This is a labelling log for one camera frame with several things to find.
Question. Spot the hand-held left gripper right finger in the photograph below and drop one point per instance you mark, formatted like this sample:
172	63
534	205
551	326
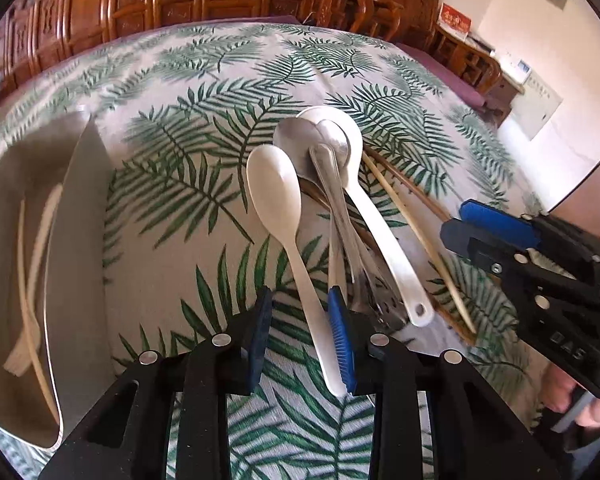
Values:
342	347

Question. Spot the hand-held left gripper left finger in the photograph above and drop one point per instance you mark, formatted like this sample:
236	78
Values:
259	345

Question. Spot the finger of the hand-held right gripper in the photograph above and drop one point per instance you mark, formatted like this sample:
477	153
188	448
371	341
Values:
495	220
460	237

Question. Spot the light wooden chopstick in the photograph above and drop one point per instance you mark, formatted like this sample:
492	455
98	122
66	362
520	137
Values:
416	230

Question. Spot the brown wooden chopstick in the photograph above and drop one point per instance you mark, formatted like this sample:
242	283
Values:
410	186

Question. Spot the large white ladle spoon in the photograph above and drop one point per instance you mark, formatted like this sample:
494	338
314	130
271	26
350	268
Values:
380	240

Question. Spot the dark brown chopstick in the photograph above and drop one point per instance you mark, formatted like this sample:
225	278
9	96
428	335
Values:
455	327

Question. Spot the small white plastic spoon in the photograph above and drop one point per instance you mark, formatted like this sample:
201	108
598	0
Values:
272	190

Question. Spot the metal spoon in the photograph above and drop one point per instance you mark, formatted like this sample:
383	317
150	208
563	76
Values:
295	140
336	142

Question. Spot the grey utensil tray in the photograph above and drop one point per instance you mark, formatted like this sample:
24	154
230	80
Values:
80	260

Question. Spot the person's right hand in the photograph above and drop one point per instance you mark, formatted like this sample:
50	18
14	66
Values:
555	390

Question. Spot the white box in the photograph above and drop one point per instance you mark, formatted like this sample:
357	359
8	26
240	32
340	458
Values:
517	67

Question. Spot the wooden side desk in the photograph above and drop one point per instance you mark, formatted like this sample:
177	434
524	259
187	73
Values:
465	60

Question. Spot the red box on shelf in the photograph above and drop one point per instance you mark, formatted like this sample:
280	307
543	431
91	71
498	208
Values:
455	22

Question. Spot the chopsticks in tray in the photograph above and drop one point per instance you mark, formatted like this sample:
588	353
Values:
44	230

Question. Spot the leaf-print tablecloth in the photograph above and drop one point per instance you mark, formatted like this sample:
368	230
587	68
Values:
180	110

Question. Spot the wooden armchair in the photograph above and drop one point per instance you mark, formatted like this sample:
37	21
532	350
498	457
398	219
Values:
365	7

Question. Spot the beige chopstick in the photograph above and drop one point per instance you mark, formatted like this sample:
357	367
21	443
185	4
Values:
23	250

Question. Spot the grey wall panel box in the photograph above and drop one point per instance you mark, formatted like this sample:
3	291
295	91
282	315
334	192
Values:
535	102

